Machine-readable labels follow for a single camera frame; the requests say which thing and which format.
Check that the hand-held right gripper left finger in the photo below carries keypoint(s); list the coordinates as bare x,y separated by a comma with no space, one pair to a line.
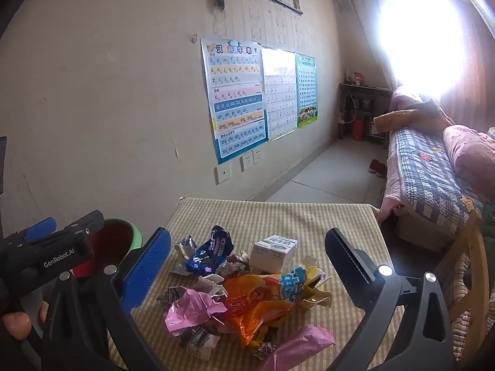
147,270

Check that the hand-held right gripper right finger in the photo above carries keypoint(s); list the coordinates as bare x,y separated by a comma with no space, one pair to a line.
348,262

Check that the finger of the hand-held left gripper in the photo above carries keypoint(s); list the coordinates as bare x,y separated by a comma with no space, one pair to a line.
87,222
38,230

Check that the red bucket with green rim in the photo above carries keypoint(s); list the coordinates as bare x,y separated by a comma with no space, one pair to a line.
114,239

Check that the silver foil wrapper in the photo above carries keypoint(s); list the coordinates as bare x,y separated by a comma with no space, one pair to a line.
185,245

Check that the blue cookie wrapper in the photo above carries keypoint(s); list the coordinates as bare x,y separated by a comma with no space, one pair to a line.
210,249

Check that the orange snack bag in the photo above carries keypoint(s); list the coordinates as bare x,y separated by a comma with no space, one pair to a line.
251,301

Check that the person's left hand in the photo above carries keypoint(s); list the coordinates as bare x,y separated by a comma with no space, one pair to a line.
15,324

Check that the black white wrapper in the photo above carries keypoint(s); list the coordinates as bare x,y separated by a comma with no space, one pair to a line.
170,295
197,342

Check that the blue yellow snack wrapper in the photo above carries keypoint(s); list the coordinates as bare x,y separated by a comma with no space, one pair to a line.
294,282

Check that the crumpled white wrapper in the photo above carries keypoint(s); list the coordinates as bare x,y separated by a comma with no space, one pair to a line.
210,283

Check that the white milk carton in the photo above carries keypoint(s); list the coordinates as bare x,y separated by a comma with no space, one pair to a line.
270,257

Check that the bed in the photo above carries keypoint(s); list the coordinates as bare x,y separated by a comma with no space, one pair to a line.
410,208

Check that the crumpled brown foil wrapper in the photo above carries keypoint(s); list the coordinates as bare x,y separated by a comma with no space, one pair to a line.
236,264

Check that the long pink wrapper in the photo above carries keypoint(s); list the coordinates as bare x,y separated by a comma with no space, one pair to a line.
301,344

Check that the red shoe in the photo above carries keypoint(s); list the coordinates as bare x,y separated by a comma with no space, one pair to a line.
372,166
381,170

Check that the blue checked quilt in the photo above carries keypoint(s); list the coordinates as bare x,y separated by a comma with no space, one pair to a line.
425,170

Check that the wooden chair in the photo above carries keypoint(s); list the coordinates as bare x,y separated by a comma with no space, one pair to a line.
470,259

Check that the red box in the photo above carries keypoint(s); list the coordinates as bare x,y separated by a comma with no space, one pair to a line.
358,128

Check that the yellow brown pillow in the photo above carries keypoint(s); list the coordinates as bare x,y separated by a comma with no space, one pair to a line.
398,120

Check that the pink blanket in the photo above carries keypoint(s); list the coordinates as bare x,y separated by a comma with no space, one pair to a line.
471,154

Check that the dark shelf unit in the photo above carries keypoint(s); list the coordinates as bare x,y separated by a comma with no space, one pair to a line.
363,96

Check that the bright window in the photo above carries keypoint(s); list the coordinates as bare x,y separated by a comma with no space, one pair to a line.
421,31

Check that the white round wall outlet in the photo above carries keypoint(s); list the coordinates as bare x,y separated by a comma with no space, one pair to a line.
223,174

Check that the white wall socket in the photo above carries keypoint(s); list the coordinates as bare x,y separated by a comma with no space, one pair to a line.
246,163
258,157

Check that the green wall poster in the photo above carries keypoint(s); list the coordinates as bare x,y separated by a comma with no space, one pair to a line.
307,89

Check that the white chart wall poster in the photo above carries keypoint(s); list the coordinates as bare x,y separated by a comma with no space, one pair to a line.
278,92

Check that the blue wall poster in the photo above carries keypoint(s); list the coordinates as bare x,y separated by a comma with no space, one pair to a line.
236,100

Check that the black wall rail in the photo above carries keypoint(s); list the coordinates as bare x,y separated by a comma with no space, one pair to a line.
280,3

